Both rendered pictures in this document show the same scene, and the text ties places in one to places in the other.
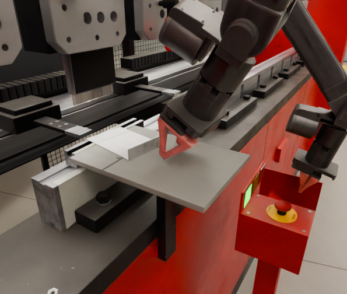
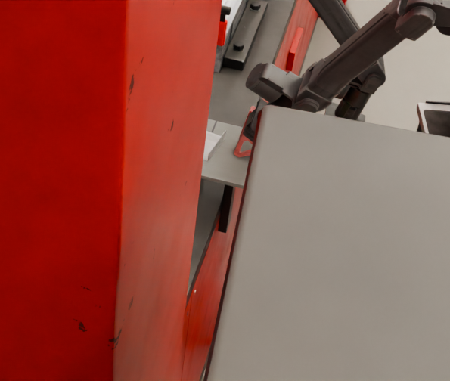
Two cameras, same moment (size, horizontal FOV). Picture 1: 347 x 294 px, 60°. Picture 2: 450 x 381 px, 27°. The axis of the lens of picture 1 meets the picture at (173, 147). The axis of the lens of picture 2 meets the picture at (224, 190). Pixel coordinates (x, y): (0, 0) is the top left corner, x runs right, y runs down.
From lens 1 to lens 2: 1.51 m
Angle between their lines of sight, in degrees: 26
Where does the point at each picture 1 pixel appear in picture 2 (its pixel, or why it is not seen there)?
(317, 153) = (346, 112)
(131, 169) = (215, 169)
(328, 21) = not seen: outside the picture
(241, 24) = (311, 104)
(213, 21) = (287, 83)
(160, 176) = (240, 173)
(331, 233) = not seen: hidden behind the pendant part
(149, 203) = (208, 186)
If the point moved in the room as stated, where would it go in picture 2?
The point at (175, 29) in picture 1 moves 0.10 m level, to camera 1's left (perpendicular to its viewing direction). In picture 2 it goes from (262, 87) to (213, 93)
